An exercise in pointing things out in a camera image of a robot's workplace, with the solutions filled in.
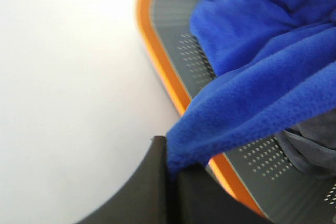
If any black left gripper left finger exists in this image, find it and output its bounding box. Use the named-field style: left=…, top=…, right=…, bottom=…
left=79, top=136, right=168, bottom=223

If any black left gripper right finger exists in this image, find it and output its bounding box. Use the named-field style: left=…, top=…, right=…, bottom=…
left=176, top=165, right=270, bottom=224

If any blue microfiber towel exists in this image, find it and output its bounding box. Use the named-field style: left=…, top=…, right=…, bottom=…
left=166, top=0, right=335, bottom=174

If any grey perforated plastic basket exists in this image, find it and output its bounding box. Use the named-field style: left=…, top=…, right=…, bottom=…
left=136, top=0, right=335, bottom=223

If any grey folded cloth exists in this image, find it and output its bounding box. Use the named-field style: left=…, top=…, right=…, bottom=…
left=275, top=109, right=335, bottom=179

